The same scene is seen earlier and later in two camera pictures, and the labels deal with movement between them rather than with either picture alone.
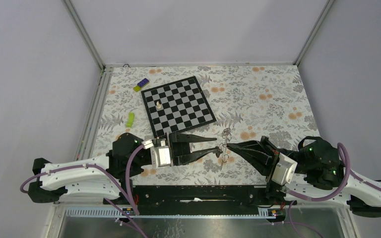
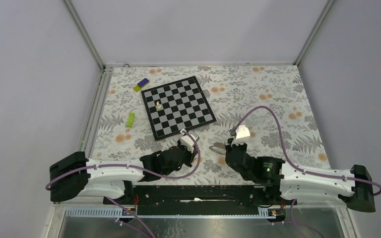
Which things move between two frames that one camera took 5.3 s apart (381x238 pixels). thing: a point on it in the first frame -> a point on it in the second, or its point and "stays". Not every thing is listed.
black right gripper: x=260 y=155 -> x=229 y=146
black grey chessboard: x=177 y=106 stays
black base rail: x=200 y=196 stays
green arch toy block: x=130 y=120 stays
